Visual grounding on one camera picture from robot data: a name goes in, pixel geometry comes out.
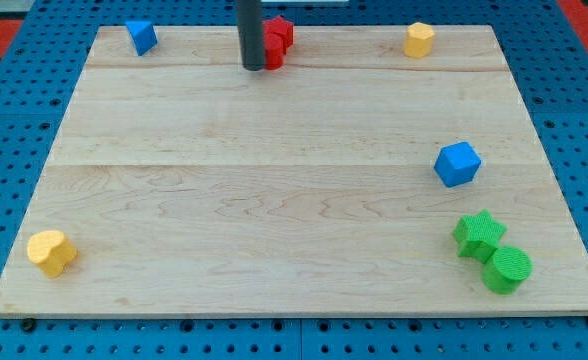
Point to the green star block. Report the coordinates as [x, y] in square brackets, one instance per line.
[478, 236]

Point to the yellow hexagon block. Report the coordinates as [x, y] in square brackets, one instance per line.
[418, 40]

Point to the light wooden board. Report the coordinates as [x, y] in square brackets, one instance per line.
[193, 188]

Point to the yellow heart block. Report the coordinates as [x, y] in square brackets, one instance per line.
[51, 251]

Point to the green cylinder block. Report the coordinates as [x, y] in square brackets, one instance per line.
[506, 270]

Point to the red star block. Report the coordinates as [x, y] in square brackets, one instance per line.
[281, 27]

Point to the blue cube block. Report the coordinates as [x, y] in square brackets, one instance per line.
[457, 164]

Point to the blue triangle block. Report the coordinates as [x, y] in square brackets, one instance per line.
[142, 34]

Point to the red cylinder block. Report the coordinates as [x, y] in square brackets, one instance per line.
[273, 47]

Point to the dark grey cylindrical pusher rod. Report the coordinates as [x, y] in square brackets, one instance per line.
[250, 32]

